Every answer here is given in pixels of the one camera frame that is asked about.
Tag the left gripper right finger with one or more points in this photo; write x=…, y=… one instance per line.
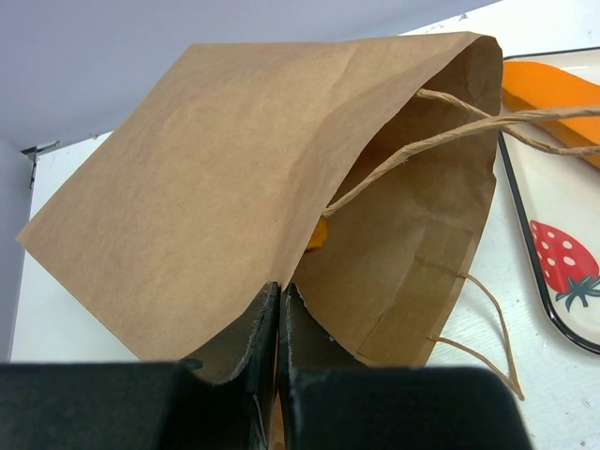
x=330, y=400

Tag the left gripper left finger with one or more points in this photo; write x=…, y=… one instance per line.
x=220, y=397

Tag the orange fake bread roll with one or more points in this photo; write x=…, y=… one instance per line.
x=319, y=236

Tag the brown paper bag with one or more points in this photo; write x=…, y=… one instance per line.
x=213, y=186

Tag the orange fake baguette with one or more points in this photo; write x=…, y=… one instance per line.
x=531, y=85

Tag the strawberry print tray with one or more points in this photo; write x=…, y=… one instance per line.
x=557, y=202

